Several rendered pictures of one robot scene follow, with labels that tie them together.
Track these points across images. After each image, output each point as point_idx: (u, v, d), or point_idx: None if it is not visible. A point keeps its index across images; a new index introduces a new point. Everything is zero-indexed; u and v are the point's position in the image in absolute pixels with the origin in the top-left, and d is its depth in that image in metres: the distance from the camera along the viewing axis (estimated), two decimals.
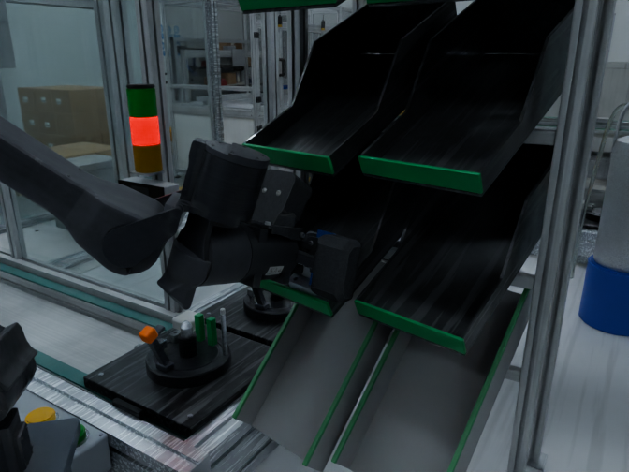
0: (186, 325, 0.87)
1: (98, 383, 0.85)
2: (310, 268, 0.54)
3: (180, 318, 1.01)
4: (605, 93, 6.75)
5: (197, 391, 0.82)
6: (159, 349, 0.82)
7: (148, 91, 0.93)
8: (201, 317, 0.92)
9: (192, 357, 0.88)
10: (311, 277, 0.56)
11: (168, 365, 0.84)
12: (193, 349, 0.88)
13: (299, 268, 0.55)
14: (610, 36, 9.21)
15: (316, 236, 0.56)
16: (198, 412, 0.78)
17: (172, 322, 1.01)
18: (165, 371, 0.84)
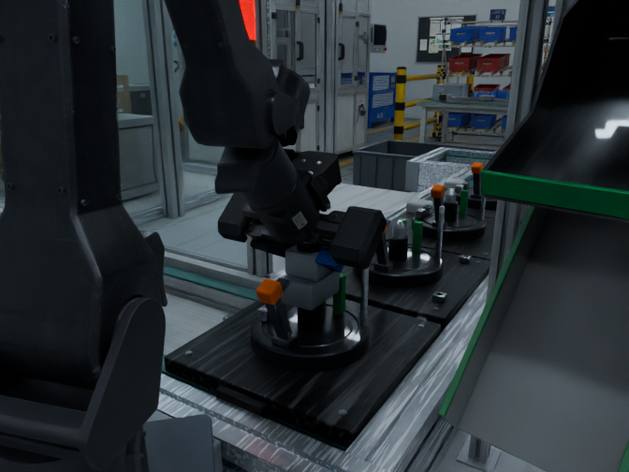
0: None
1: (188, 365, 0.58)
2: (325, 240, 0.54)
3: None
4: None
5: (337, 376, 0.56)
6: (282, 315, 0.56)
7: None
8: None
9: (317, 329, 0.61)
10: (318, 255, 0.55)
11: (292, 339, 0.58)
12: (318, 317, 0.62)
13: (314, 237, 0.54)
14: None
15: None
16: (353, 407, 0.51)
17: None
18: (286, 346, 0.57)
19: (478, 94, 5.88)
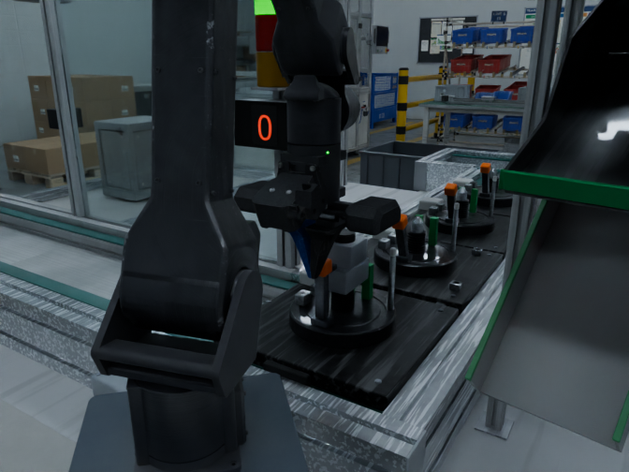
0: None
1: None
2: None
3: None
4: None
5: (370, 352, 0.63)
6: (326, 292, 0.64)
7: None
8: None
9: (349, 312, 0.69)
10: None
11: (329, 319, 0.65)
12: (351, 302, 0.69)
13: None
14: None
15: None
16: (387, 377, 0.58)
17: (299, 276, 0.82)
18: (324, 326, 0.64)
19: (480, 95, 5.95)
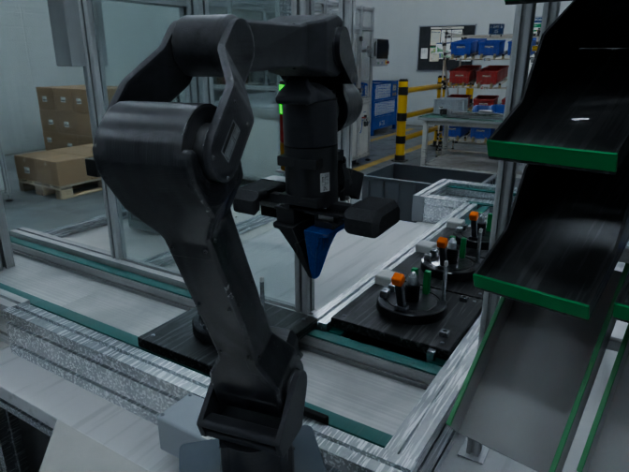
0: None
1: (152, 342, 0.95)
2: (320, 213, 0.57)
3: None
4: None
5: None
6: None
7: None
8: None
9: None
10: (309, 228, 0.57)
11: None
12: None
13: (347, 214, 0.55)
14: None
15: None
16: None
17: None
18: None
19: (477, 108, 6.12)
